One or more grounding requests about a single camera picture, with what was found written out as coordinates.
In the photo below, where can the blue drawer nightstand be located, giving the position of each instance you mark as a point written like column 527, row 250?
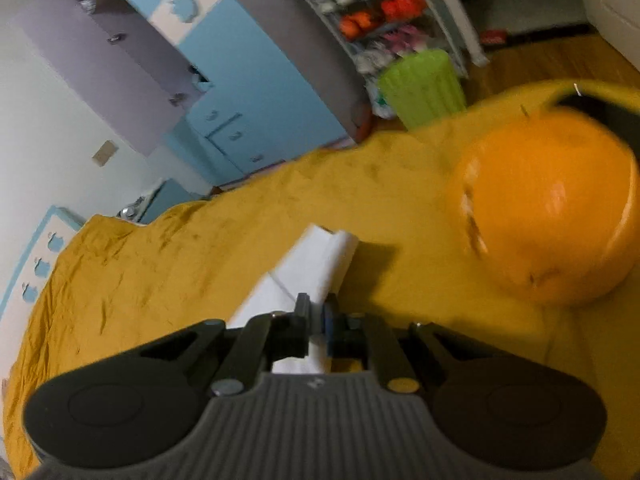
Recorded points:
column 153, row 203

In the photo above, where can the white Nevada sweatshirt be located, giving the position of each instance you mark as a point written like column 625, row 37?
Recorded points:
column 316, row 265

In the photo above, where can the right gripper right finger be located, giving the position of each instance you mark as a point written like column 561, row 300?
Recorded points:
column 367, row 338

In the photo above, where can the lavender and blue wardrobe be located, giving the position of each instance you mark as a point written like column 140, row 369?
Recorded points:
column 230, row 86

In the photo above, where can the blue apple-pattern headboard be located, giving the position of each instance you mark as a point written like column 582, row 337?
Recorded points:
column 54, row 232

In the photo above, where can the orange round storage basket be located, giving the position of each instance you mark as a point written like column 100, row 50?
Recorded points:
column 548, row 205

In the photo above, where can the beige wall switch plate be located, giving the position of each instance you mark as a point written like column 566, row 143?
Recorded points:
column 106, row 151

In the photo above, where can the green ribbed trash bin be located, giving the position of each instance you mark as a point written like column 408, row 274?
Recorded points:
column 422, row 88

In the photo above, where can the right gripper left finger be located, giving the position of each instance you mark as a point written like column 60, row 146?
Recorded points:
column 265, row 339

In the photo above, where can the white shoe rack shelf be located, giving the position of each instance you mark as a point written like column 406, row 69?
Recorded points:
column 376, row 33

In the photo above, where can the mustard yellow quilted bedspread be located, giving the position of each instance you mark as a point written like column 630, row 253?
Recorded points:
column 372, row 223

